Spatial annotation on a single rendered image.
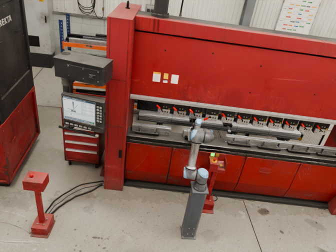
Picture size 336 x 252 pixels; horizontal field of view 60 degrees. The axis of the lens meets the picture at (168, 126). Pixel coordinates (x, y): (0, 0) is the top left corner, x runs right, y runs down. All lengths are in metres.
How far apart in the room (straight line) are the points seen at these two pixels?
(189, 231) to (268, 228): 1.14
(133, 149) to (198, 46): 1.54
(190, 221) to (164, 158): 0.88
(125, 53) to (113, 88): 0.43
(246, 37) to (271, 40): 0.27
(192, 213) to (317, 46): 2.26
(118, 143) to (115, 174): 0.51
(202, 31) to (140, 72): 0.82
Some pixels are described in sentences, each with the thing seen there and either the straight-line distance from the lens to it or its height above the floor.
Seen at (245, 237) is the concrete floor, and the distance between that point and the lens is 4.01.
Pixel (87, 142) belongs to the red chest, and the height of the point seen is 0.49.
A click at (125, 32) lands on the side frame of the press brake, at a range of 3.05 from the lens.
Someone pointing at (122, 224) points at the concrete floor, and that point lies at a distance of 3.80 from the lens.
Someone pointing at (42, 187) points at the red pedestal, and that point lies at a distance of 3.23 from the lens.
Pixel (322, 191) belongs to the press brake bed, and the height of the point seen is 0.32.
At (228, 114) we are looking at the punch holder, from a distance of 3.65.
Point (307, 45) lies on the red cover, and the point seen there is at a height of 2.25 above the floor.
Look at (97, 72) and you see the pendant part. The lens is 2.78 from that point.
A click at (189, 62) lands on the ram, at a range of 3.32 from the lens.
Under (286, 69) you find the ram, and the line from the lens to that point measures 3.56.
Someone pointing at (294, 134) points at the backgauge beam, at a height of 0.97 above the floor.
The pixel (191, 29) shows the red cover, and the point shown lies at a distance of 3.20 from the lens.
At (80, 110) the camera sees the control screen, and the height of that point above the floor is 1.46.
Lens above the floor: 2.96
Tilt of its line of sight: 32 degrees down
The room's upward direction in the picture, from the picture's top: 9 degrees clockwise
